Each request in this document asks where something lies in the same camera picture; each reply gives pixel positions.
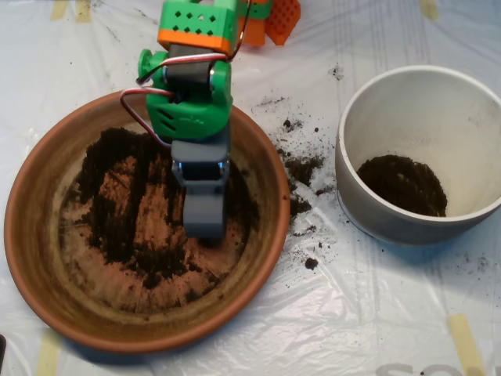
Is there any spilled soil pile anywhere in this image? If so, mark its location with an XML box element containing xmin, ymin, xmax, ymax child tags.
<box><xmin>276</xmin><ymin>146</ymin><xmax>328</xmax><ymax>219</ymax></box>

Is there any clear plastic cover sheet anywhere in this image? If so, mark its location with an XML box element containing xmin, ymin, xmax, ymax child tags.
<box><xmin>0</xmin><ymin>0</ymin><xmax>501</xmax><ymax>376</ymax></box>

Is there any beige masking tape strip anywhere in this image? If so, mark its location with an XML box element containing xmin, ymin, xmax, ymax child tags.
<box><xmin>35</xmin><ymin>331</ymin><xmax>62</xmax><ymax>376</ymax></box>
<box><xmin>49</xmin><ymin>0</ymin><xmax>70</xmax><ymax>21</ymax></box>
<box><xmin>75</xmin><ymin>0</ymin><xmax>93</xmax><ymax>24</ymax></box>
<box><xmin>420</xmin><ymin>0</ymin><xmax>439</xmax><ymax>20</ymax></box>
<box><xmin>447</xmin><ymin>313</ymin><xmax>486</xmax><ymax>376</ymax></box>

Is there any dark soil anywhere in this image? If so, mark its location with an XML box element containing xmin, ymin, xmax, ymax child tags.
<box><xmin>68</xmin><ymin>127</ymin><xmax>259</xmax><ymax>310</ymax></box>
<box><xmin>355</xmin><ymin>154</ymin><xmax>448</xmax><ymax>219</ymax></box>

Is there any white ceramic pot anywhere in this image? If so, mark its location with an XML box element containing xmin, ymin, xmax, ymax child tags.
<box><xmin>334</xmin><ymin>64</ymin><xmax>501</xmax><ymax>246</ymax></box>

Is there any terracotta saucer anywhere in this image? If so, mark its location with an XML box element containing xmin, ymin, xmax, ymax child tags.
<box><xmin>3</xmin><ymin>85</ymin><xmax>291</xmax><ymax>356</ymax></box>

